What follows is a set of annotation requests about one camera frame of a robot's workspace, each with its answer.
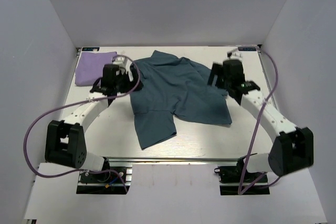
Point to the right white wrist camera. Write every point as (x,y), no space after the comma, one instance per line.
(234,54)

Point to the folded lavender t-shirt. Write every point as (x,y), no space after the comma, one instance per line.
(90,67)

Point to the right blue table sticker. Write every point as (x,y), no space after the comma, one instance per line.
(247,48)

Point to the blue table sticker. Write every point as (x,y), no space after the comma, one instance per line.
(90,49)
(247,48)

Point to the dark teal t-shirt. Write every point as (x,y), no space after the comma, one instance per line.
(174,86)

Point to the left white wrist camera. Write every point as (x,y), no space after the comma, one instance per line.
(121,61)

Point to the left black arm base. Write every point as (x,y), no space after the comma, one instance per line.
(105,184)

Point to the left blue table sticker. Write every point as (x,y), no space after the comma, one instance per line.
(90,49)

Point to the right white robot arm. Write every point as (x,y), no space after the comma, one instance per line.
(292,147)

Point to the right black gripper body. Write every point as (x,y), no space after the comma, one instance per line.
(226,82)

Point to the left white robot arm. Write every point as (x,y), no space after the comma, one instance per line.
(65,142)

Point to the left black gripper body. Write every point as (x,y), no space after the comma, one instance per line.
(122,84)

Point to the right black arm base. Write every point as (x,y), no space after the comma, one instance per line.
(229,178)

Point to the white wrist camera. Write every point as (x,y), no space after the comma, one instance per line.
(121,61)
(234,54)

